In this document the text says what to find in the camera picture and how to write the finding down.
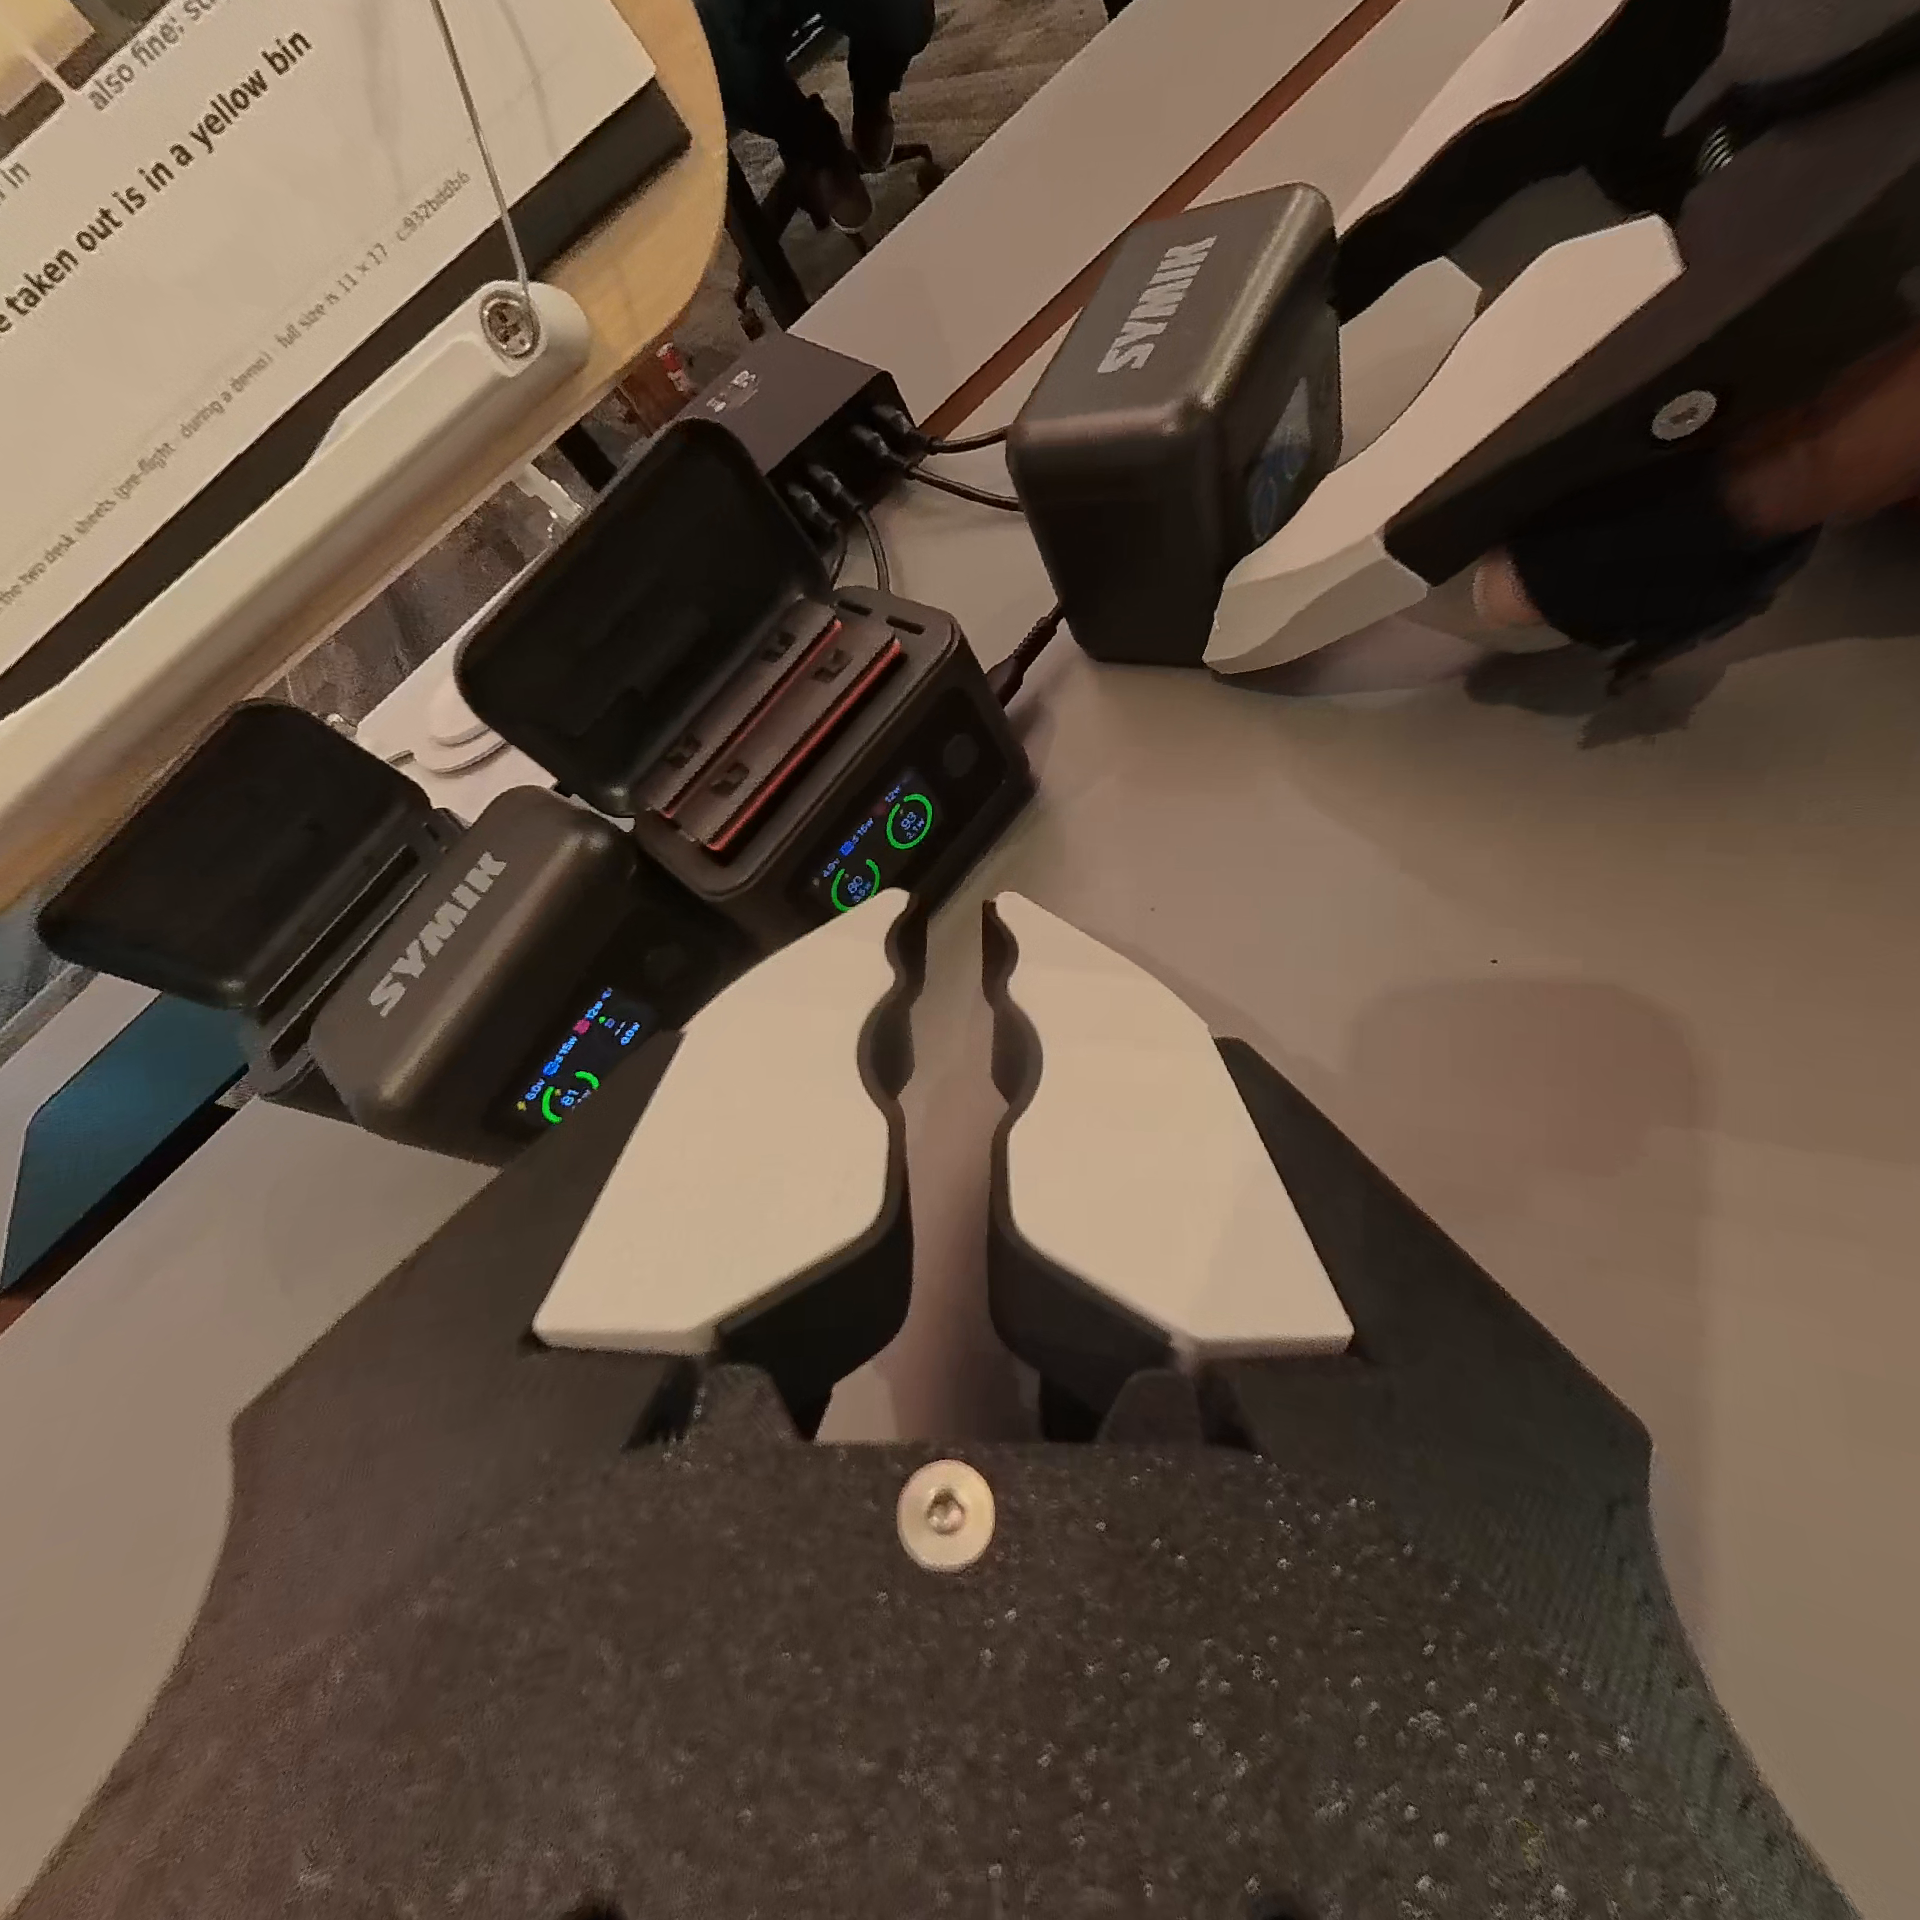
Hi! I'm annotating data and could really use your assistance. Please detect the white clip bar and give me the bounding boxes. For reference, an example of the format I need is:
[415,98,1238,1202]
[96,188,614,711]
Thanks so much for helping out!
[0,286,593,874]

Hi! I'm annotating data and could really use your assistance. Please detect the black battery charger case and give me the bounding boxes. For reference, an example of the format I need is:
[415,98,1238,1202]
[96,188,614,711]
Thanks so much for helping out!
[457,420,1038,947]
[38,706,714,1156]
[1007,188,1345,668]

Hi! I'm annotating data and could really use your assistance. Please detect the person's right hand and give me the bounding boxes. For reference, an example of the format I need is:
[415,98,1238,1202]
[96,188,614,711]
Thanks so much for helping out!
[1503,437,1920,654]

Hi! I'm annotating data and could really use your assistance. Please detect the black charging hub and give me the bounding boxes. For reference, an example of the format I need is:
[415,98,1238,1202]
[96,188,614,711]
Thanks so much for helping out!
[678,331,938,518]

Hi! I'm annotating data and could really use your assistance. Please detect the white base mat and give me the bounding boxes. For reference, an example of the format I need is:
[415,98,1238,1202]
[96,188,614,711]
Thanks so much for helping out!
[416,637,537,778]

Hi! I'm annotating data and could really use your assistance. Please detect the thin grey cord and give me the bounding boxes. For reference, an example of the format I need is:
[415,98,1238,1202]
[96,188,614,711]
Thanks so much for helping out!
[430,0,550,309]

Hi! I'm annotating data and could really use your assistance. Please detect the dark flat mat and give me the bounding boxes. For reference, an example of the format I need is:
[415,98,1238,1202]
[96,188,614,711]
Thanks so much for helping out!
[0,984,250,1299]

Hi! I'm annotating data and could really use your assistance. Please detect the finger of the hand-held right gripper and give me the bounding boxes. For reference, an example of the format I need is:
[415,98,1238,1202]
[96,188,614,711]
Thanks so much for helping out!
[1207,218,1690,676]
[1336,0,1729,317]

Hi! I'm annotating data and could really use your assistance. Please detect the black charging cable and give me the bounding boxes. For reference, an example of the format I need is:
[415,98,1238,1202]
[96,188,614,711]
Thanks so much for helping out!
[993,600,1072,714]
[896,420,1028,518]

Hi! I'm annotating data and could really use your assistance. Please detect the wooden instruction board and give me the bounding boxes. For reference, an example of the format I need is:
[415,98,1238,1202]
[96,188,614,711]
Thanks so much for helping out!
[0,0,732,902]

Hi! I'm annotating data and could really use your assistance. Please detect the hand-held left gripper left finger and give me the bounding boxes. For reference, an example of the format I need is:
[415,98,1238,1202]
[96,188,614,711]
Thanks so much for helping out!
[534,891,918,1352]

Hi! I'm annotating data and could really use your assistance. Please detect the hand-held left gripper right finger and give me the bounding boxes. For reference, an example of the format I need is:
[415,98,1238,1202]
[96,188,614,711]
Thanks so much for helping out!
[986,895,1358,1366]

